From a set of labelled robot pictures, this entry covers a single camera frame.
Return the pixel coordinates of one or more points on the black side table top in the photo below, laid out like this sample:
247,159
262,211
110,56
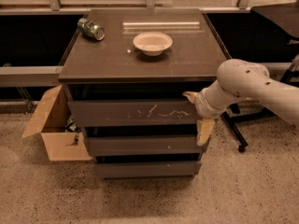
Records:
285,16

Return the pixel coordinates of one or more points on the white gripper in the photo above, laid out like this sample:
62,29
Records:
201,105

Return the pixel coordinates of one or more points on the grey top drawer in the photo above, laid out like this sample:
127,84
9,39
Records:
110,113

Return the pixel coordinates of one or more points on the grey bottom drawer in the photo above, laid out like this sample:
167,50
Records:
148,169

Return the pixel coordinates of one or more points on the white paper bowl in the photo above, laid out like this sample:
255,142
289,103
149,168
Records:
152,43

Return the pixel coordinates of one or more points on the green soda can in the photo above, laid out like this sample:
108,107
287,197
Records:
91,29

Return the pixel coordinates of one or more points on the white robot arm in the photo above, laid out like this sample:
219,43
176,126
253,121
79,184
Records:
238,80

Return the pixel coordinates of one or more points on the dark grey drawer cabinet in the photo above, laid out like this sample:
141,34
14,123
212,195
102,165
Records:
114,69

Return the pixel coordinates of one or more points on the open cardboard box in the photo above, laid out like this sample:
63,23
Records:
49,120

